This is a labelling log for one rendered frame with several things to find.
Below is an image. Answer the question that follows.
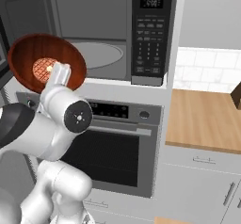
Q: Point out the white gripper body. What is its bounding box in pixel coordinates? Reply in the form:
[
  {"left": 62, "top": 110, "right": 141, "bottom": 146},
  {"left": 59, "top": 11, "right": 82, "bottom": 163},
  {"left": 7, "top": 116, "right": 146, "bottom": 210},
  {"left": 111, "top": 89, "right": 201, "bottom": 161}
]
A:
[{"left": 45, "top": 61, "right": 72, "bottom": 89}]

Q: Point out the round brown waffle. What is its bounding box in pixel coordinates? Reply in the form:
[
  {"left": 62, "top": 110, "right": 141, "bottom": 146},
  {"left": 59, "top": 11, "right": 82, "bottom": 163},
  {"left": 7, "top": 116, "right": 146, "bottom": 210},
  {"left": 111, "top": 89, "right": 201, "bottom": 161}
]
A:
[{"left": 32, "top": 56, "right": 60, "bottom": 84}]

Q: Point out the brown wooden bowl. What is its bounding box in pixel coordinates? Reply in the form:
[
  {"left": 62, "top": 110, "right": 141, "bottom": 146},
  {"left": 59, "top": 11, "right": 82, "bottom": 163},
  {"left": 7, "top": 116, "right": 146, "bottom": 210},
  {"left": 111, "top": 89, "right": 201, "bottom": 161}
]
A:
[{"left": 7, "top": 32, "right": 88, "bottom": 94}]

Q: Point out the glass microwave turntable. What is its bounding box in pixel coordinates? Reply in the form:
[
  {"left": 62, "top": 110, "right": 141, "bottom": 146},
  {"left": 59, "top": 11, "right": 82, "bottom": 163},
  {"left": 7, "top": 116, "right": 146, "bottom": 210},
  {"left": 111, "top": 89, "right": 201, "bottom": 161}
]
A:
[{"left": 66, "top": 41, "right": 125, "bottom": 71}]

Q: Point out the microwave door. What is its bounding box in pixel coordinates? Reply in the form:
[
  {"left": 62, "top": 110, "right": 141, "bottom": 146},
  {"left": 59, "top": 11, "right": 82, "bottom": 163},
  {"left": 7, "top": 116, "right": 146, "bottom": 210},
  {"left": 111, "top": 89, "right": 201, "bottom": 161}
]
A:
[{"left": 0, "top": 14, "right": 15, "bottom": 88}]

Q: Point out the oven door with dark window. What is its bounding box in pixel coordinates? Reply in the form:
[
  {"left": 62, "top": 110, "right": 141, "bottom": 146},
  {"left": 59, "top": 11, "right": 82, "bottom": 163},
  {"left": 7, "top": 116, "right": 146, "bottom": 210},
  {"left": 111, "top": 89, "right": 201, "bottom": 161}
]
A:
[{"left": 58, "top": 120, "right": 160, "bottom": 200}]

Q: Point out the black and grey microwave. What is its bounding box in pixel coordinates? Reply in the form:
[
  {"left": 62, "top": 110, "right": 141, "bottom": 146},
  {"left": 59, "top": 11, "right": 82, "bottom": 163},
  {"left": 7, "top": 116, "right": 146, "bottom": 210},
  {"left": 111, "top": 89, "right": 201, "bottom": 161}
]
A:
[{"left": 0, "top": 0, "right": 174, "bottom": 88}]

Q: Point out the grey cupboard door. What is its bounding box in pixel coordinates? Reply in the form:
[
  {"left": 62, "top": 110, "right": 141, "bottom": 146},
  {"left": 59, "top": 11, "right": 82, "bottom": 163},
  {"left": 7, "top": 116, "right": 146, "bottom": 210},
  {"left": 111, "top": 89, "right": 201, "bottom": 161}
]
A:
[
  {"left": 153, "top": 163, "right": 241, "bottom": 224},
  {"left": 220, "top": 184, "right": 241, "bottom": 224}
]

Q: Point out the stainless steel oven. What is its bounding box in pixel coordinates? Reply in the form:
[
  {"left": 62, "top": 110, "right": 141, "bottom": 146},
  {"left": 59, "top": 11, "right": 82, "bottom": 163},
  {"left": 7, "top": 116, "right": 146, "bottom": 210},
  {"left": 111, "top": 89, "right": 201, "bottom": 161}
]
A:
[{"left": 15, "top": 90, "right": 165, "bottom": 200}]

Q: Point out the grey drawer front under oven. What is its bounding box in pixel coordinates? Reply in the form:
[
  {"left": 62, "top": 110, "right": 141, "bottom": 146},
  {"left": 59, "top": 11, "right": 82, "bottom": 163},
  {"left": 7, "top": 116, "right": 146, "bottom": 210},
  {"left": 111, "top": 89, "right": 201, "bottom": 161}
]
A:
[{"left": 82, "top": 187, "right": 155, "bottom": 224}]

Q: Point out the dark brown wooden block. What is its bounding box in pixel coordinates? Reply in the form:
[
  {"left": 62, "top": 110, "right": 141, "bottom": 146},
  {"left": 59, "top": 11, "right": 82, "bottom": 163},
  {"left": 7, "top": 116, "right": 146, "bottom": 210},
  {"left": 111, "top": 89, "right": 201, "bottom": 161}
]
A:
[{"left": 229, "top": 81, "right": 241, "bottom": 111}]

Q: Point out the silver oven door handle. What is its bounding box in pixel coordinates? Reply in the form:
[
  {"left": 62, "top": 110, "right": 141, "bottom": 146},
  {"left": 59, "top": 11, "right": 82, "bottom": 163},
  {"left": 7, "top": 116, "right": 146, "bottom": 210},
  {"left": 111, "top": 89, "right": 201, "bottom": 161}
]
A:
[{"left": 88, "top": 125, "right": 153, "bottom": 137}]

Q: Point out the silver drawer handle under oven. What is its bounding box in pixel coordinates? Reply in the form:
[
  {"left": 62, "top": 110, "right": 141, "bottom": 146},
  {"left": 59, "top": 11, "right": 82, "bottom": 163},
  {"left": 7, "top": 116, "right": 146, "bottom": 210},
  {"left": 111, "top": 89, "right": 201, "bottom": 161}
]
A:
[{"left": 83, "top": 199, "right": 109, "bottom": 209}]

